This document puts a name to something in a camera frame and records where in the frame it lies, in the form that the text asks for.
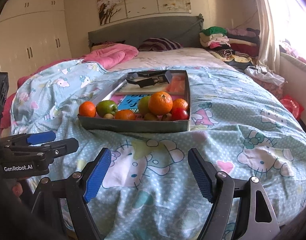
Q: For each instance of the green citrus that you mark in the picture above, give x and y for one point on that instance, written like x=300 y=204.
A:
x=143 y=105
x=106 y=107

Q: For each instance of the pink quilt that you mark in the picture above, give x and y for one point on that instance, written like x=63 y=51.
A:
x=110 y=55

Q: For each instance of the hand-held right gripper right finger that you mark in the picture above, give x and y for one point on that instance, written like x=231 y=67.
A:
x=200 y=175

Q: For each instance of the small brown kiwi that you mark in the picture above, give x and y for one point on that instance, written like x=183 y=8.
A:
x=108 y=116
x=151 y=116

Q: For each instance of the cream curtain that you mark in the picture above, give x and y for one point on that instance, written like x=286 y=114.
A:
x=266 y=30

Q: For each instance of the cartoon cat printed blanket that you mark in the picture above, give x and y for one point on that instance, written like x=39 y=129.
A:
x=230 y=120

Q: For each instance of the person's left hand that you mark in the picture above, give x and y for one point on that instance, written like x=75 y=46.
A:
x=17 y=189

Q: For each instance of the white plastic bag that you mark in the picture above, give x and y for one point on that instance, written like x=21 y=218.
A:
x=265 y=75

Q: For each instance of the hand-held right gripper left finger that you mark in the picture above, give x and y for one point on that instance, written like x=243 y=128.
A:
x=98 y=175

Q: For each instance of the beige bed sheet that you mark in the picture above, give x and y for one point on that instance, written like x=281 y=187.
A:
x=172 y=58

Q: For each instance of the pile of folded clothes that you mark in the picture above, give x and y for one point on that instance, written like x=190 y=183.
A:
x=227 y=42

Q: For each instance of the red apple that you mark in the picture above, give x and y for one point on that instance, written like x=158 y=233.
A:
x=179 y=114

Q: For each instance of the beige window ledge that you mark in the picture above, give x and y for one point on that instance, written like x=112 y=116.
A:
x=297 y=85

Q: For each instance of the black plastic frame part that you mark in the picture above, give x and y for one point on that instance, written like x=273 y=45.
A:
x=149 y=78

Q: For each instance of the large orange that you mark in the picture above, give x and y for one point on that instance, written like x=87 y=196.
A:
x=160 y=103

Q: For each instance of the silver rectangular tray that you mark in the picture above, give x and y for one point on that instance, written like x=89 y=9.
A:
x=133 y=126

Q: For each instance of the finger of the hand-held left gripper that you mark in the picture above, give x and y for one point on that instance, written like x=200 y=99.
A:
x=63 y=145
x=40 y=137

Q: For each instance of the red plastic bag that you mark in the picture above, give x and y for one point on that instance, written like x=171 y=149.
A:
x=291 y=106

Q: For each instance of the white wardrobe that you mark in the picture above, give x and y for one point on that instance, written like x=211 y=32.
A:
x=30 y=35

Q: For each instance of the tree wall painting panel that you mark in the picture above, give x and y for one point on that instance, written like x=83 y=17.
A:
x=110 y=5

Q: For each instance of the striped pillow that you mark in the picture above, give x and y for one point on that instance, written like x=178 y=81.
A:
x=159 y=43

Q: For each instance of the grey-green headboard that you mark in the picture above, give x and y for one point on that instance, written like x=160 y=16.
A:
x=143 y=27

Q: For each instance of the pink and blue book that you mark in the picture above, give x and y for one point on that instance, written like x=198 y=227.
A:
x=129 y=103

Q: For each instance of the red floral cloth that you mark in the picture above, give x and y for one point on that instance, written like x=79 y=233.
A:
x=295 y=52

